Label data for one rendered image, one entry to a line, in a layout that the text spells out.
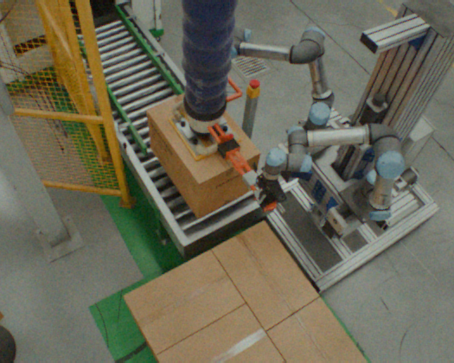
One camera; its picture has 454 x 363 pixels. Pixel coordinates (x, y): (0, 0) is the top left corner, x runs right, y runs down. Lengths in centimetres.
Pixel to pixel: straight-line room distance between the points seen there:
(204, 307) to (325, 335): 72
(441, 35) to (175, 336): 200
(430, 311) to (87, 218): 271
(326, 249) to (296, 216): 33
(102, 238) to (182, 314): 110
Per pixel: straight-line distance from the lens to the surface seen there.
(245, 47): 230
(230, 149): 226
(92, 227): 348
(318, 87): 250
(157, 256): 330
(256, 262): 272
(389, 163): 187
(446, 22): 204
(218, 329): 257
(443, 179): 425
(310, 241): 322
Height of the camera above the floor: 304
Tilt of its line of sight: 58 degrees down
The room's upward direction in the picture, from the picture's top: 7 degrees clockwise
